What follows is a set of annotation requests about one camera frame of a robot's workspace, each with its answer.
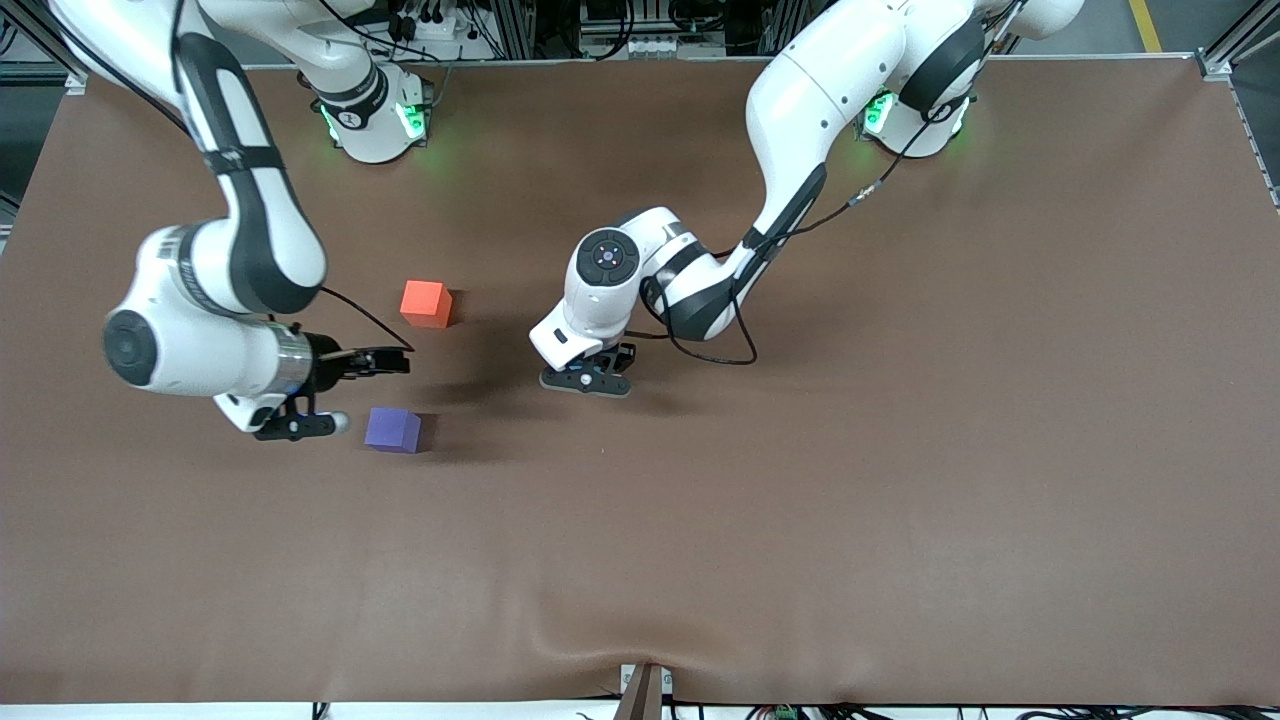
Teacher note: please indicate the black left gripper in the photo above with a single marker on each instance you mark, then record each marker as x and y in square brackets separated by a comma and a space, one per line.
[622, 361]

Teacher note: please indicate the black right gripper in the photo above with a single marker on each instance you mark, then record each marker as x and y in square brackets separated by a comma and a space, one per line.
[328, 361]

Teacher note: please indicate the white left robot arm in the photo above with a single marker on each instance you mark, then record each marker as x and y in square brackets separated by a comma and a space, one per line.
[810, 100]

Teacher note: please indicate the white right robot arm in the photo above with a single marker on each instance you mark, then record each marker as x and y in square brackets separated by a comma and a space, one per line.
[190, 350]

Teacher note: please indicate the purple foam block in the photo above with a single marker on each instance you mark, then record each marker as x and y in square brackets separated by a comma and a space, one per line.
[390, 430]

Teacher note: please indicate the orange foam block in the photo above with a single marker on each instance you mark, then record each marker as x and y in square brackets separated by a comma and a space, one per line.
[425, 303]

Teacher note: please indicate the brown table mat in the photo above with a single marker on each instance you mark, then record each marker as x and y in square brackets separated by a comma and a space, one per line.
[700, 500]

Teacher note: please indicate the white terminal strip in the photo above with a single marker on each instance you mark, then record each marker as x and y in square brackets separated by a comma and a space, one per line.
[650, 46]

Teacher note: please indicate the white power strip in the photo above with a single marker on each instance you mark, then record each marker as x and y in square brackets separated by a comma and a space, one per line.
[450, 28]

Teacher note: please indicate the green plug connector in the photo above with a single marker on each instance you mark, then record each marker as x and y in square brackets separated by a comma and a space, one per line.
[785, 713]

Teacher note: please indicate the aluminium frame post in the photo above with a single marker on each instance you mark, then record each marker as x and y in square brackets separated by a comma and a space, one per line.
[512, 30]

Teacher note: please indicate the aluminium frame corner bracket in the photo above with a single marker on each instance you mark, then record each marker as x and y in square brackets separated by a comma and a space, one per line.
[75, 82]
[1213, 66]

